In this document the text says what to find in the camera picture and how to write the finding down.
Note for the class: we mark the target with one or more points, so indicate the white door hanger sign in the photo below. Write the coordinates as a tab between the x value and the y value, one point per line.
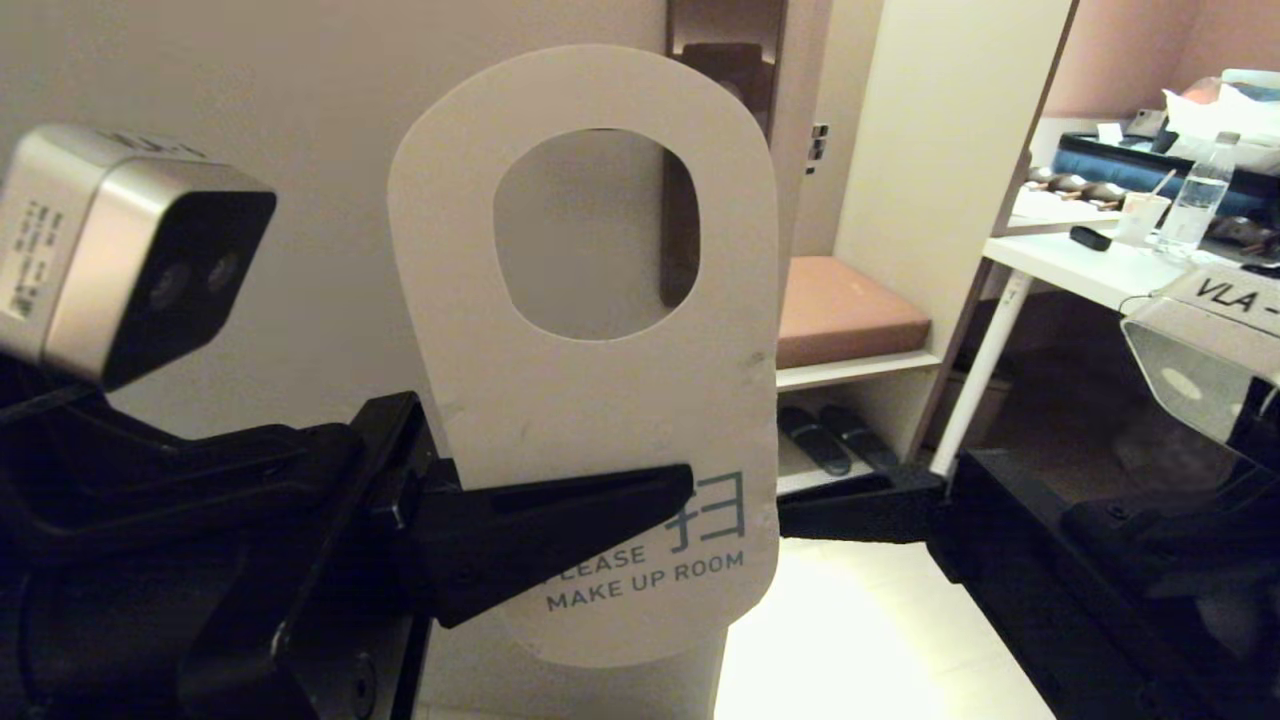
600	400

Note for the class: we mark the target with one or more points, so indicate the small white card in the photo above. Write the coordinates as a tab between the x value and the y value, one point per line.
1108	135

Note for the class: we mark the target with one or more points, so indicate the grey waste bin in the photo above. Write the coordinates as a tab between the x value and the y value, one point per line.
995	405

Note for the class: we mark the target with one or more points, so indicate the bronze door lock plate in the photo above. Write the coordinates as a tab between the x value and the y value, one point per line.
740	70

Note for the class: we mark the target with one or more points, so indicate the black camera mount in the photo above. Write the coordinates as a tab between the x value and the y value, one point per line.
150	470
1150	530

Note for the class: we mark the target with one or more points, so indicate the beige wooden door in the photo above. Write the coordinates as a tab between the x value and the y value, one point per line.
300	80

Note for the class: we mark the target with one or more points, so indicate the white table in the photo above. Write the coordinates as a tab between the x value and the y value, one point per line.
1060	262

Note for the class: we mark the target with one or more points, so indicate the white shelf cabinet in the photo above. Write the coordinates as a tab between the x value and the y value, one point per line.
930	120

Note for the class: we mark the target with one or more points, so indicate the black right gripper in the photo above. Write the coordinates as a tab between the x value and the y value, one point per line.
1080	600

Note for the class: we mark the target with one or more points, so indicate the black slipper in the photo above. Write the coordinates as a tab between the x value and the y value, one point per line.
862	438
812	442

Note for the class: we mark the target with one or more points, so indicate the clear plastic water bottle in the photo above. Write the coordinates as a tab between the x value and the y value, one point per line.
1190	215

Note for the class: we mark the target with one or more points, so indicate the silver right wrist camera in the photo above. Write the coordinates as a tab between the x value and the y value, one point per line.
1200	370

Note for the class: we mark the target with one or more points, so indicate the white plastic bag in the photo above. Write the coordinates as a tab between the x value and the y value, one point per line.
1200	115

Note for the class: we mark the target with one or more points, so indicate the small black case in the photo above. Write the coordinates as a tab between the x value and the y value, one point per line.
1088	239

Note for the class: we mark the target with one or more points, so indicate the blue suitcase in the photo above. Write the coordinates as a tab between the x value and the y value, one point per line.
1110	168

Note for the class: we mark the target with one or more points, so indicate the white paper cup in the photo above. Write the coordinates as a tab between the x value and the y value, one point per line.
1138	220

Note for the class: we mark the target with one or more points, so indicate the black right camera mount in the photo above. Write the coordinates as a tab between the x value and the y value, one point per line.
1150	530

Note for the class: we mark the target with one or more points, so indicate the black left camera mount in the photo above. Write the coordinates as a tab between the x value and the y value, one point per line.
150	470

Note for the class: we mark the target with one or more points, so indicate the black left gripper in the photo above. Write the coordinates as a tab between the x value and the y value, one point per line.
360	600

